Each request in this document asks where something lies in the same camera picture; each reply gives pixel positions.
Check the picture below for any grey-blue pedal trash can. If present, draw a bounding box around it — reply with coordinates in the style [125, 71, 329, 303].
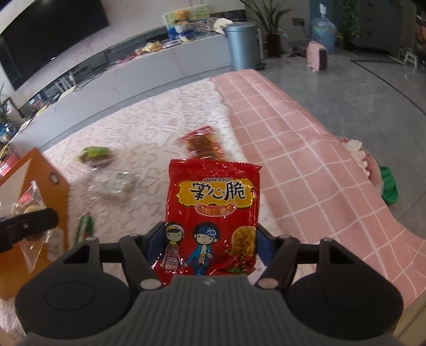
[224, 22, 262, 71]

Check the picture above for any blue water bottle with pump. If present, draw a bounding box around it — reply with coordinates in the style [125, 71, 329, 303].
[311, 3, 337, 55]

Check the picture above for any long-leaf plant in black pot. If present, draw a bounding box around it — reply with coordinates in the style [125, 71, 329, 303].
[240, 0, 293, 58]

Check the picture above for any green leaf snack packet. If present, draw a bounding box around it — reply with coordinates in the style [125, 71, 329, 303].
[78, 146, 115, 167]

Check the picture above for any grey dresser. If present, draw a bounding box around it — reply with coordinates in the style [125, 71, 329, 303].
[343, 0, 416, 54]

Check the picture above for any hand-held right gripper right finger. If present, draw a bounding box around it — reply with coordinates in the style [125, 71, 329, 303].
[256, 224, 358, 293]

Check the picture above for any teddy bear gift box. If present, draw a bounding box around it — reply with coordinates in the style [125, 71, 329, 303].
[162, 5, 210, 34]

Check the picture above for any small clear snack packet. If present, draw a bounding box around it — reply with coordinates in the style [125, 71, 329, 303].
[91, 171, 137, 203]

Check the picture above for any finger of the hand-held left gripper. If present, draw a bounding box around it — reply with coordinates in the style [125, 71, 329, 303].
[0, 209, 59, 242]

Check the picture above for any white round object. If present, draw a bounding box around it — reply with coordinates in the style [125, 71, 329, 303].
[213, 18, 234, 34]

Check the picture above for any pink white plush slipper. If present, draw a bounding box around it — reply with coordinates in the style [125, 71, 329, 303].
[341, 138, 382, 185]

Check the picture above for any orange cardboard box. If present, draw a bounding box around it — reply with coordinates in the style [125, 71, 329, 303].
[0, 148, 70, 298]

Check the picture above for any white step stool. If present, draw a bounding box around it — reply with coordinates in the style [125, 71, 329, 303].
[401, 47, 420, 72]

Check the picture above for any black wall television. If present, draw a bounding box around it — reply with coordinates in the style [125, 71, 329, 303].
[0, 0, 110, 91]

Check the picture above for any red cartoon snack packet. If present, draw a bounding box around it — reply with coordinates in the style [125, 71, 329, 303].
[150, 158, 262, 286]

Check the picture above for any trailing green plant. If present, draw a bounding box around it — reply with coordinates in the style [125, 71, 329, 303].
[338, 0, 362, 50]

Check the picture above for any yellow snack bag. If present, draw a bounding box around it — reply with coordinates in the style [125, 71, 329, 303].
[135, 42, 165, 55]

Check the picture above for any pink space heater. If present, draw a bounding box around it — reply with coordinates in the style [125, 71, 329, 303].
[306, 40, 329, 72]

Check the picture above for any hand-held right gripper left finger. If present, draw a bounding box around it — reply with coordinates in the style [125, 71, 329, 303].
[60, 224, 167, 293]

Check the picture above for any green sausage stick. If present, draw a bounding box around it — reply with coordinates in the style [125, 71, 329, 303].
[74, 216, 94, 247]

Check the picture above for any grey marble television cabinet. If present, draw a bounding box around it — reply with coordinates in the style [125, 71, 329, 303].
[7, 33, 234, 150]

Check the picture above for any white lace tablecloth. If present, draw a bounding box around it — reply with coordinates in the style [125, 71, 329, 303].
[0, 78, 267, 333]

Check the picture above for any brown meat snack packet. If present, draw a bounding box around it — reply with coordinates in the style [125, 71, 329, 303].
[180, 126, 227, 160]

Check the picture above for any green slipper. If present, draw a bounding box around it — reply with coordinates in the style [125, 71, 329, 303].
[379, 166, 399, 205]

